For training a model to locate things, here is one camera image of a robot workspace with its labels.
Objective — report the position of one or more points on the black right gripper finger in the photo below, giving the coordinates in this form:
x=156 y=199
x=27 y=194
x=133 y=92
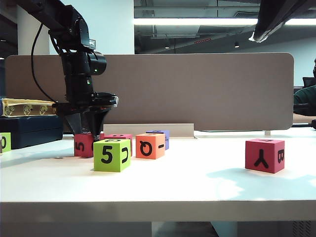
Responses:
x=284 y=12
x=266 y=14

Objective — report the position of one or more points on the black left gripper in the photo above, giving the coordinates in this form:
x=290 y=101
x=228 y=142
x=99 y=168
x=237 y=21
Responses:
x=84 y=107

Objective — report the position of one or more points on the red block with C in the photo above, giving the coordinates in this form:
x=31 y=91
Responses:
x=87 y=151

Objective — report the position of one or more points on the red block with U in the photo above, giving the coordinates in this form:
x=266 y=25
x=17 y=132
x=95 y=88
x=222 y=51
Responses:
x=111 y=137

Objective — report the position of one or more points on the orange block with Q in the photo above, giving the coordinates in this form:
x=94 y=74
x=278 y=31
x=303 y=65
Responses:
x=140 y=138

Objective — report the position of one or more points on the red block with Y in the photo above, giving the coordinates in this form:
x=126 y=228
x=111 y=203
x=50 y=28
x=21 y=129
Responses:
x=253 y=150

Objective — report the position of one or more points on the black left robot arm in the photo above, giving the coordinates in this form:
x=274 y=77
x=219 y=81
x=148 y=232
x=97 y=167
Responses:
x=74 y=74

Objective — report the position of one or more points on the small ceiling spotlight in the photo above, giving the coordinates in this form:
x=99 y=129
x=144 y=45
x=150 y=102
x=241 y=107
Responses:
x=236 y=45

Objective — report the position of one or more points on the green block with 5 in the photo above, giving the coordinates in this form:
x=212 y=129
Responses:
x=108 y=166

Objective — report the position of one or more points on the dark blue case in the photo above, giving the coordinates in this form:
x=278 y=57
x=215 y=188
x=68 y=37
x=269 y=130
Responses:
x=32 y=130

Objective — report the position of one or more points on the yellow patterned box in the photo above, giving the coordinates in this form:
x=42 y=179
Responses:
x=29 y=103

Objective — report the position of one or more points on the red LED sign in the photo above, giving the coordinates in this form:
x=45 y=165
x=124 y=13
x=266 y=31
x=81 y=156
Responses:
x=203 y=41

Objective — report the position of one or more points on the black office chair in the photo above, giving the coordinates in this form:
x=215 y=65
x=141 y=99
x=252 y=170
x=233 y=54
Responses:
x=308 y=82

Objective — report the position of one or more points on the green block with O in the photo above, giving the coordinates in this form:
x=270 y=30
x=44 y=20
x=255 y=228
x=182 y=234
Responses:
x=8 y=143

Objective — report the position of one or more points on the purple block with R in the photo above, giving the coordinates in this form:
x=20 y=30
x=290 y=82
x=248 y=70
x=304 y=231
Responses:
x=167 y=146

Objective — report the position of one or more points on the person in dark green top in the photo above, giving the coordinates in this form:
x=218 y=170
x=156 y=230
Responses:
x=306 y=98

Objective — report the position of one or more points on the white ceiling light strip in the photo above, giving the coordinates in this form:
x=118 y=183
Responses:
x=172 y=21

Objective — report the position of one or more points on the brown fabric desk divider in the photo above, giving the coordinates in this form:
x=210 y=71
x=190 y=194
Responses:
x=197 y=91

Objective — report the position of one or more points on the black rounded object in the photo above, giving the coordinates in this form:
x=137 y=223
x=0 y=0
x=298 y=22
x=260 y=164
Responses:
x=314 y=124

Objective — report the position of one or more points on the white divider foot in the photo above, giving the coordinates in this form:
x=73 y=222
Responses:
x=267 y=133

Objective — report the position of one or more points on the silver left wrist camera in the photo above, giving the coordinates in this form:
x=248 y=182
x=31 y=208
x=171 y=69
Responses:
x=115 y=101

